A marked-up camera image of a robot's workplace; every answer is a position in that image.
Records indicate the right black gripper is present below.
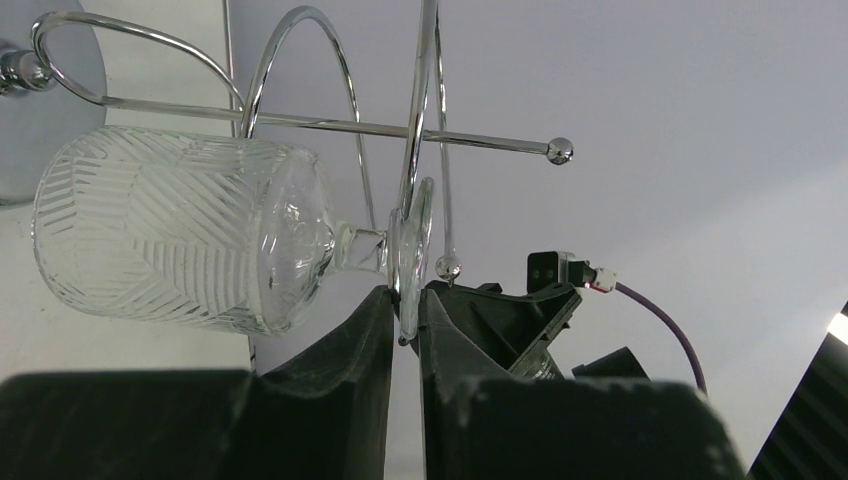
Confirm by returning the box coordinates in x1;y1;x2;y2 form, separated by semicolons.
427;280;651;382

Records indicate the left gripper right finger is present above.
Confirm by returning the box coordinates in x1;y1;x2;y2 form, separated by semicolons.
417;289;745;479

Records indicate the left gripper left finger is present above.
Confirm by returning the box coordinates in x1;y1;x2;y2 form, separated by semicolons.
1;287;393;479

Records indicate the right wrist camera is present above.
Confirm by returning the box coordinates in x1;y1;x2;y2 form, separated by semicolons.
526;251;618;293

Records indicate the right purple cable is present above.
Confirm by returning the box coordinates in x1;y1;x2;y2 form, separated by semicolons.
614;281;709;397

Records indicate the chrome wire glass rack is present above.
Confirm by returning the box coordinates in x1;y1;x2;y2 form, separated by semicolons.
0;0;576;372

